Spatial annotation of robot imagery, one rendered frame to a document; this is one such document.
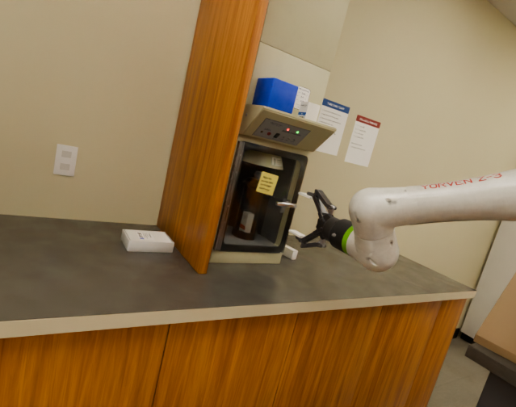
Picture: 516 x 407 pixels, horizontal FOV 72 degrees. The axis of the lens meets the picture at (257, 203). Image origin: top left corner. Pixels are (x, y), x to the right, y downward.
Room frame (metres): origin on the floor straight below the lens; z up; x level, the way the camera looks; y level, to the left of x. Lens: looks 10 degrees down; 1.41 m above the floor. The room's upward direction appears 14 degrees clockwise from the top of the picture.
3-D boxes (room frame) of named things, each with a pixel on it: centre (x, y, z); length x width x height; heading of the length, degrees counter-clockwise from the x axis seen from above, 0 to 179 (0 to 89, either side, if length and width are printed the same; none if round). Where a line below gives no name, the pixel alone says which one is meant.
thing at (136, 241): (1.23, 0.35, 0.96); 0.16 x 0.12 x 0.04; 124
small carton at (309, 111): (1.29, -0.10, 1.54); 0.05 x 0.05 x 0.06; 29
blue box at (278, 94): (1.21, 0.03, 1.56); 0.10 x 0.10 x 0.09; 34
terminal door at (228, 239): (1.30, -0.02, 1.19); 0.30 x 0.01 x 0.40; 123
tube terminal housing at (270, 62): (1.41, 0.06, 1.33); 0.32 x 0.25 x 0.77; 124
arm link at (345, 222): (1.02, -0.28, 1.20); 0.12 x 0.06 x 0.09; 124
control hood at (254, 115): (1.26, -0.05, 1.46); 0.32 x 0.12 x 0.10; 124
